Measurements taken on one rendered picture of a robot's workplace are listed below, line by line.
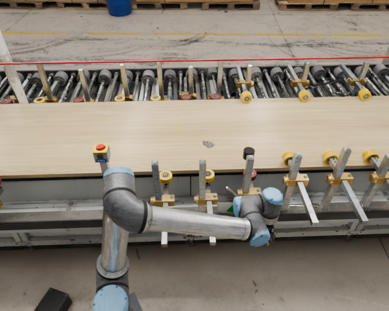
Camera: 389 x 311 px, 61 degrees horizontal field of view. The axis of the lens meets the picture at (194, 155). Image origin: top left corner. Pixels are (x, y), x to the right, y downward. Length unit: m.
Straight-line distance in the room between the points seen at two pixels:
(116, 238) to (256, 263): 1.49
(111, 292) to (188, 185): 0.87
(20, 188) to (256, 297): 1.74
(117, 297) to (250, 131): 1.35
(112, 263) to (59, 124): 1.27
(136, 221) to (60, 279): 1.69
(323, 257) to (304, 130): 1.02
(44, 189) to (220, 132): 1.20
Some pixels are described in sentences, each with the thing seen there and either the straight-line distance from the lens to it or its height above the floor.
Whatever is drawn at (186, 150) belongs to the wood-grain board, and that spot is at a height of 0.90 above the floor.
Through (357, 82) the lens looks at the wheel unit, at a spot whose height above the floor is 0.96.
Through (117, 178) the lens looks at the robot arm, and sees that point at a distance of 1.21.
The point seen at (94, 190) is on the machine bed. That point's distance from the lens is 2.25.
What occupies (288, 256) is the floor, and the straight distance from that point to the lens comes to 2.77.
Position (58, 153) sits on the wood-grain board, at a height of 0.90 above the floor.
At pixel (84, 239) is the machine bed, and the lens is 2.70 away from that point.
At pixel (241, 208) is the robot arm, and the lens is 1.45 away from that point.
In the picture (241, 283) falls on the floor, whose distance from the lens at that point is 2.59.
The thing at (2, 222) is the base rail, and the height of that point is 0.70.
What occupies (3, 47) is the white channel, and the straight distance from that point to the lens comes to 2.70.
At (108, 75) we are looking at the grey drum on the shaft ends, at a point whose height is 0.84.
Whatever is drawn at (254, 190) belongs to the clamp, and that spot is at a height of 0.87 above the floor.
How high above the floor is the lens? 2.28
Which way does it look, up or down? 41 degrees down
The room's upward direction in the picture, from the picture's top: straight up
